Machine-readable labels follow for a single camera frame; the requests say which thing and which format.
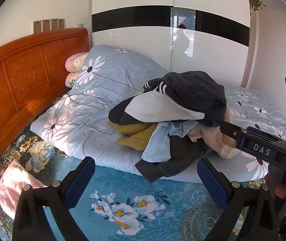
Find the pink floral pillow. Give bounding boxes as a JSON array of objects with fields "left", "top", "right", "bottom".
[{"left": 65, "top": 52, "right": 88, "bottom": 72}]

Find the light blue floral duvet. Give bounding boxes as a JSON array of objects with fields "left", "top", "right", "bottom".
[{"left": 30, "top": 45, "right": 286, "bottom": 182}]

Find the beige fleece garment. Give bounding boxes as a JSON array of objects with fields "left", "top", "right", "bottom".
[{"left": 187, "top": 105, "right": 239, "bottom": 159}]

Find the mustard knit sweater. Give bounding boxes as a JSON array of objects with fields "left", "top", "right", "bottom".
[{"left": 108, "top": 121, "right": 158, "bottom": 151}]

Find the dark grey garment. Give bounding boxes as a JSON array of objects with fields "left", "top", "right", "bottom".
[{"left": 135, "top": 136, "right": 213, "bottom": 183}]

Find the white and black wardrobe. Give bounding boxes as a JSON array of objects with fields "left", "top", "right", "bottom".
[{"left": 92, "top": 0, "right": 250, "bottom": 85}]

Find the green hanging plant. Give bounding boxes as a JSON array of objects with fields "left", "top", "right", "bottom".
[{"left": 249, "top": 0, "right": 266, "bottom": 11}]

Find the orange wooden headboard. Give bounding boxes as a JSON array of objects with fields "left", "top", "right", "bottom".
[{"left": 0, "top": 28, "right": 91, "bottom": 156}]

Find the pink folded blanket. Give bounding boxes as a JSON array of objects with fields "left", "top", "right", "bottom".
[{"left": 0, "top": 160, "right": 47, "bottom": 220}]

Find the person's right hand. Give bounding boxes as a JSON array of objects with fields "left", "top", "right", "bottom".
[{"left": 264, "top": 174, "right": 286, "bottom": 199}]

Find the light blue shirt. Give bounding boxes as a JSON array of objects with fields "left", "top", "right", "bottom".
[{"left": 142, "top": 120, "right": 198, "bottom": 163}]

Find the teal floral bed blanket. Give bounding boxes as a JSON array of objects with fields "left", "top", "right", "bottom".
[{"left": 0, "top": 125, "right": 266, "bottom": 241}]

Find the black and white fleece jacket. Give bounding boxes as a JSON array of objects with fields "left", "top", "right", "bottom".
[{"left": 108, "top": 71, "right": 227, "bottom": 127}]

